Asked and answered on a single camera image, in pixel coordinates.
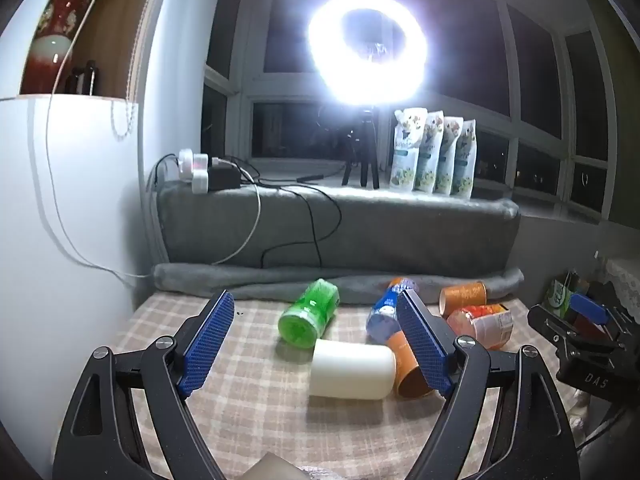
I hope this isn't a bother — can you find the plain orange cup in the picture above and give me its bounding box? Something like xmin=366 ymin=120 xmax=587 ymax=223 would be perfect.
xmin=386 ymin=329 xmax=437 ymax=400

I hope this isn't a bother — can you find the short white cable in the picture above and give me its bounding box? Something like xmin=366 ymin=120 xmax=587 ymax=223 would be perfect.
xmin=212 ymin=159 xmax=263 ymax=267

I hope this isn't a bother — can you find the long white cable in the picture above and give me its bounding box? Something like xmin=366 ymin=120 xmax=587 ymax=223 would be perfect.
xmin=46 ymin=0 xmax=153 ymax=281

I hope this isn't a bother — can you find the orange patterned cup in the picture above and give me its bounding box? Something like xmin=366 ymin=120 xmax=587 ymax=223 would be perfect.
xmin=439 ymin=281 xmax=488 ymax=317

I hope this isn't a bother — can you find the grey blanket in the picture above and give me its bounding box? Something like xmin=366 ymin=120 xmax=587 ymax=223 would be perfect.
xmin=152 ymin=180 xmax=525 ymax=306

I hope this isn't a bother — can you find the green white standing pouch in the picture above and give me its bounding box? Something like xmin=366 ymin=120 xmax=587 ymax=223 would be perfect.
xmin=389 ymin=108 xmax=429 ymax=192
xmin=435 ymin=116 xmax=464 ymax=196
xmin=451 ymin=119 xmax=477 ymax=199
xmin=416 ymin=112 xmax=446 ymax=194

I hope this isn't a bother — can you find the white lace cloth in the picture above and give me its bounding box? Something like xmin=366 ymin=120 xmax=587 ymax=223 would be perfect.
xmin=601 ymin=257 xmax=640 ymax=322

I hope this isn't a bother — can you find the black cable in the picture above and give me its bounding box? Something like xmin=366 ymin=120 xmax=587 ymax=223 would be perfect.
xmin=260 ymin=160 xmax=343 ymax=271

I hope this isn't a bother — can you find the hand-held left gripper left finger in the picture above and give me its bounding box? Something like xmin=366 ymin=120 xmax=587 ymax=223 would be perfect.
xmin=52 ymin=290 xmax=236 ymax=480

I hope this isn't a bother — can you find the checkered cloth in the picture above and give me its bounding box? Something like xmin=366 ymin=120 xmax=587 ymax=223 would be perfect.
xmin=112 ymin=292 xmax=581 ymax=480

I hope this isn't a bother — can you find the green printed packet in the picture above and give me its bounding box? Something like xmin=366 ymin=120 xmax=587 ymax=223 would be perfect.
xmin=546 ymin=278 xmax=573 ymax=312

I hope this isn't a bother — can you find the black power adapter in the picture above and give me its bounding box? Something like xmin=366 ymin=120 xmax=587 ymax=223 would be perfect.
xmin=207 ymin=159 xmax=244 ymax=192

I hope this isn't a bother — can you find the ring light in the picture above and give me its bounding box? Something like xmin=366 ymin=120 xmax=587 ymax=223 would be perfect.
xmin=307 ymin=0 xmax=430 ymax=107

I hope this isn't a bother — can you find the beige block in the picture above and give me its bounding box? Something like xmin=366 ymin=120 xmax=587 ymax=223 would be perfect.
xmin=244 ymin=452 xmax=321 ymax=480

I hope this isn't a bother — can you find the dark bottle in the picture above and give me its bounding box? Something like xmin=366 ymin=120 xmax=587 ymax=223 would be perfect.
xmin=65 ymin=59 xmax=99 ymax=96

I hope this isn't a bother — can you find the green cup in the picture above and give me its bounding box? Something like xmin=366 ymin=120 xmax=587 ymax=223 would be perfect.
xmin=278 ymin=279 xmax=341 ymax=347

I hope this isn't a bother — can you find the red ceramic vase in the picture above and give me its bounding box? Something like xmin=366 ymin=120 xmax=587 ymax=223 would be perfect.
xmin=20 ymin=0 xmax=91 ymax=95

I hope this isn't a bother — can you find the black tripod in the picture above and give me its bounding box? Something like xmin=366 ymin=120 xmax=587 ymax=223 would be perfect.
xmin=341 ymin=107 xmax=381 ymax=190

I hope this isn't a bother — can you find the window frame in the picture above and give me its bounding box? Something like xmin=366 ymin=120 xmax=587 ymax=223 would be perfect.
xmin=201 ymin=0 xmax=617 ymax=224

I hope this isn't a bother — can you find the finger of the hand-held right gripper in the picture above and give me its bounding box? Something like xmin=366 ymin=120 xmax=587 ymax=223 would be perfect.
xmin=569 ymin=292 xmax=611 ymax=326

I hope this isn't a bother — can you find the blue water bottle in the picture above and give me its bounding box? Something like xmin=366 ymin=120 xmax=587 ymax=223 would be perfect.
xmin=366 ymin=280 xmax=417 ymax=345

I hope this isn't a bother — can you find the white bead cord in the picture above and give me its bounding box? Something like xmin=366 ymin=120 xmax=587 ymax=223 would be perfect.
xmin=110 ymin=0 xmax=166 ymax=140

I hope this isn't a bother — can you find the wooden wall shelf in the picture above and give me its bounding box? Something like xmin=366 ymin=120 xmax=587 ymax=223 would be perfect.
xmin=19 ymin=0 xmax=165 ymax=101

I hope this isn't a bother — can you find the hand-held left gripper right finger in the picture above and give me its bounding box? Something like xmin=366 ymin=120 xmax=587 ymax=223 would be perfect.
xmin=396 ymin=288 xmax=581 ymax=480

